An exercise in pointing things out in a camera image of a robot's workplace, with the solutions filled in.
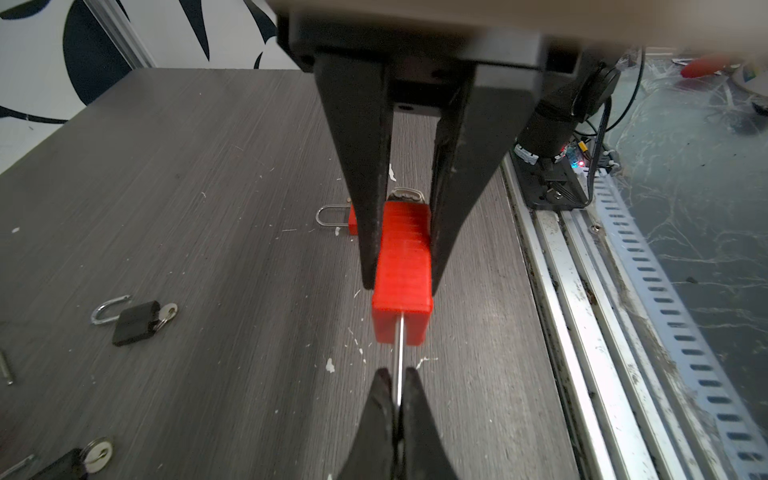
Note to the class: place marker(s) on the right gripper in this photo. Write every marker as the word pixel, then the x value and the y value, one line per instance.
pixel 350 54

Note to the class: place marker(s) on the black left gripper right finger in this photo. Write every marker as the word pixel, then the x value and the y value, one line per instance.
pixel 421 452

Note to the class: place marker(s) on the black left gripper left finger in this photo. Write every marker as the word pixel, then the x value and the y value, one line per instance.
pixel 372 454

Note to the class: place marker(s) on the red padlock long shackle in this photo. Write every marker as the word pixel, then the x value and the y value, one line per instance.
pixel 338 217

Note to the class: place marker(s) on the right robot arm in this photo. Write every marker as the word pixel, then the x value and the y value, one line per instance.
pixel 547 131

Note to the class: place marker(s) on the black padlock right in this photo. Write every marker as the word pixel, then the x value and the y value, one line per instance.
pixel 136 323

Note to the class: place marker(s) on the black padlock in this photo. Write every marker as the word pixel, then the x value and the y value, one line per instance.
pixel 79 463
pixel 136 323

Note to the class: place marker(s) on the black padlock left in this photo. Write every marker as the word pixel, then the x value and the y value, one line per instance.
pixel 79 463

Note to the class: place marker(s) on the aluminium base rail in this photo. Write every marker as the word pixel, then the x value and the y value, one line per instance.
pixel 623 423

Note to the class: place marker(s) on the aluminium cage frame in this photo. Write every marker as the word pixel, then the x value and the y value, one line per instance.
pixel 112 18

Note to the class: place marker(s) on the white cable duct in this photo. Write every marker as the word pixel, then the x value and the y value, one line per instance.
pixel 695 375

